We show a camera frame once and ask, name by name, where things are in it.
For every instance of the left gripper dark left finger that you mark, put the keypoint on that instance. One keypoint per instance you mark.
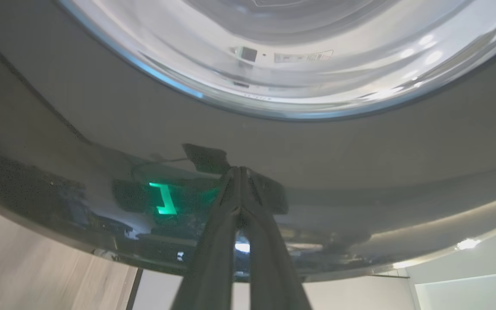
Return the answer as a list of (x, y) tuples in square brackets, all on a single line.
[(218, 249)]

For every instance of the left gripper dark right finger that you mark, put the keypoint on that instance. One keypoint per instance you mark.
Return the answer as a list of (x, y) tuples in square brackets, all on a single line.
[(269, 267)]

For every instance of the dark glossy washing machine door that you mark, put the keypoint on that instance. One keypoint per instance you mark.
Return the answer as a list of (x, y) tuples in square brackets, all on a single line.
[(101, 107)]

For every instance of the pale teal cabinet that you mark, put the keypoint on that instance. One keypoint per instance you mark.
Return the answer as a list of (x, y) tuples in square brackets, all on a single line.
[(467, 295)]

